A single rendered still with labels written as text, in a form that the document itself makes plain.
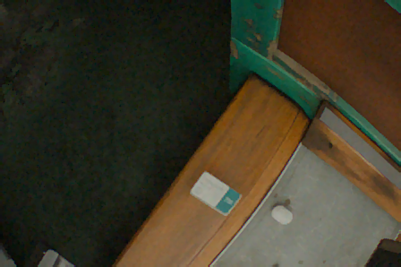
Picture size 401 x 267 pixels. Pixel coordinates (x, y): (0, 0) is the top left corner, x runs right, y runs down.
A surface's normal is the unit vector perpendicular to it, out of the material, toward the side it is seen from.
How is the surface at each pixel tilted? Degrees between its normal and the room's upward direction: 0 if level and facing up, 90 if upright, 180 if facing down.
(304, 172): 0
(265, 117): 0
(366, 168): 67
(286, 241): 0
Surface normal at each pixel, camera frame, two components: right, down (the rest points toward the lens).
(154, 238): -0.03, -0.25
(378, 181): -0.55, 0.62
